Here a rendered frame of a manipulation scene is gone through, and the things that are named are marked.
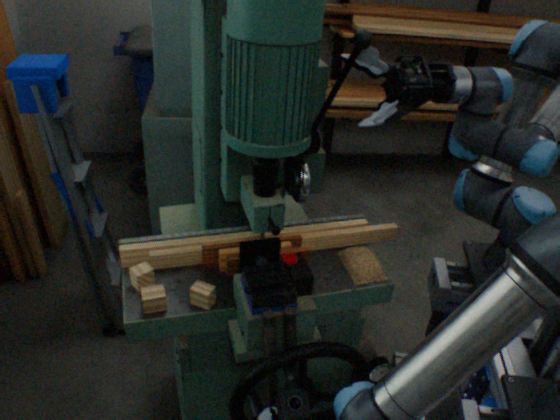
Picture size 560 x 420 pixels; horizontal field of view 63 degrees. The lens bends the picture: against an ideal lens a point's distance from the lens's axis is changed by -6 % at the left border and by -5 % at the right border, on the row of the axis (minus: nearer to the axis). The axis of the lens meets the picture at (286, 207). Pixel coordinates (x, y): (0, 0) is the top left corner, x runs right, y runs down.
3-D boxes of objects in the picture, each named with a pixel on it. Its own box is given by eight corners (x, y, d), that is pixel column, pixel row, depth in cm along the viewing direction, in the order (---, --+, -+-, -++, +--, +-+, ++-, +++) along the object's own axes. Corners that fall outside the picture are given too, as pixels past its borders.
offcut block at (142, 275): (130, 283, 103) (128, 268, 101) (147, 275, 105) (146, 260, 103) (138, 291, 101) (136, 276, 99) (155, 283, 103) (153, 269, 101)
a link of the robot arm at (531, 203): (533, 259, 118) (552, 214, 111) (486, 235, 126) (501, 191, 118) (548, 240, 125) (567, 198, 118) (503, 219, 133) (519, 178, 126)
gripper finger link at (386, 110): (367, 111, 82) (397, 84, 85) (354, 127, 87) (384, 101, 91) (380, 124, 82) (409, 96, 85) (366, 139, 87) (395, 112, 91)
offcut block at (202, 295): (190, 303, 99) (189, 288, 97) (198, 294, 102) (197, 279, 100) (208, 310, 98) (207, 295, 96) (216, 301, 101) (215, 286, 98)
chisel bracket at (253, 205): (252, 239, 105) (254, 207, 101) (239, 205, 117) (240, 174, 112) (285, 236, 108) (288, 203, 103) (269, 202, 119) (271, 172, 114)
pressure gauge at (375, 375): (366, 388, 119) (372, 367, 114) (360, 376, 122) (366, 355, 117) (388, 382, 120) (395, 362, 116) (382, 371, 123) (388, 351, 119)
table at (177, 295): (127, 381, 89) (123, 361, 85) (123, 278, 113) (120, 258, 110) (410, 330, 105) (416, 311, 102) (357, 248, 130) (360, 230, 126)
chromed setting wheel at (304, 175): (298, 214, 120) (303, 170, 114) (284, 188, 130) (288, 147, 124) (310, 212, 121) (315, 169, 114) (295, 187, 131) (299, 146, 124)
